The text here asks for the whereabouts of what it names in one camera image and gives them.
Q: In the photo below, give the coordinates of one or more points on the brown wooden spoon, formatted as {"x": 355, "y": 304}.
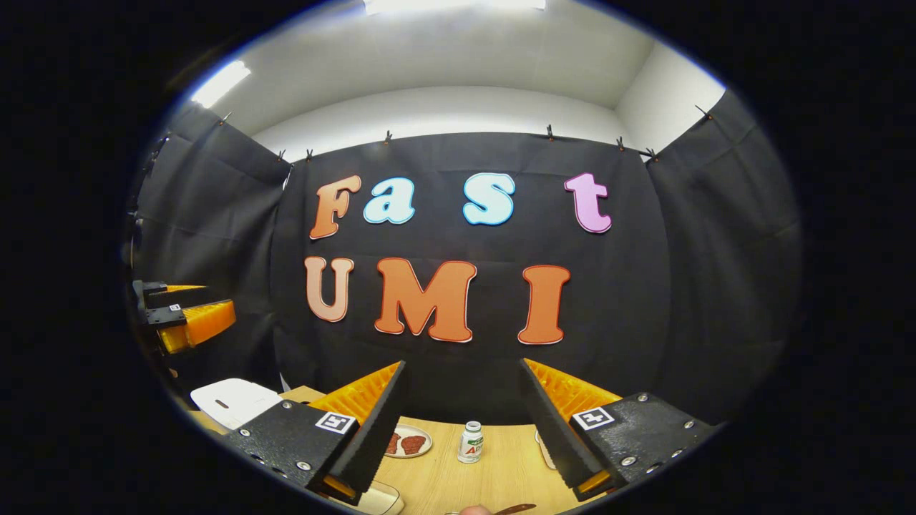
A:
{"x": 515, "y": 508}

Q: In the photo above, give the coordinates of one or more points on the white rice cooker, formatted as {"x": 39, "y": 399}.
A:
{"x": 232, "y": 402}

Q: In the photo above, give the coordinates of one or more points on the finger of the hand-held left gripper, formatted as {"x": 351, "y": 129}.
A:
{"x": 207, "y": 325}
{"x": 154, "y": 293}

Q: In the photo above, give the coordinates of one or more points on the brown meat patty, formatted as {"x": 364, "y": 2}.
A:
{"x": 393, "y": 443}
{"x": 413, "y": 444}

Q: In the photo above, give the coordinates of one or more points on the clear container of rice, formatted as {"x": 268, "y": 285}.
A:
{"x": 383, "y": 499}

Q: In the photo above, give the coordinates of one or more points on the white toaster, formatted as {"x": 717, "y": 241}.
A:
{"x": 545, "y": 449}

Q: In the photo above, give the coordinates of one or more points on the white drink bottle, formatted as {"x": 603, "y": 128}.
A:
{"x": 470, "y": 445}

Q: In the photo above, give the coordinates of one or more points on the white round plate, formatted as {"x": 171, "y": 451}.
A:
{"x": 428, "y": 438}

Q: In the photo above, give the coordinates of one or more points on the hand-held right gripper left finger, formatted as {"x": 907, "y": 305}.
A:
{"x": 376, "y": 429}

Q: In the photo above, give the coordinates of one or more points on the ceiling light panel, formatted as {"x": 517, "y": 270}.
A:
{"x": 220, "y": 84}
{"x": 451, "y": 4}

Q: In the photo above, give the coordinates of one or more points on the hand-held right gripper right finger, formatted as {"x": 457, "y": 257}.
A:
{"x": 554, "y": 429}

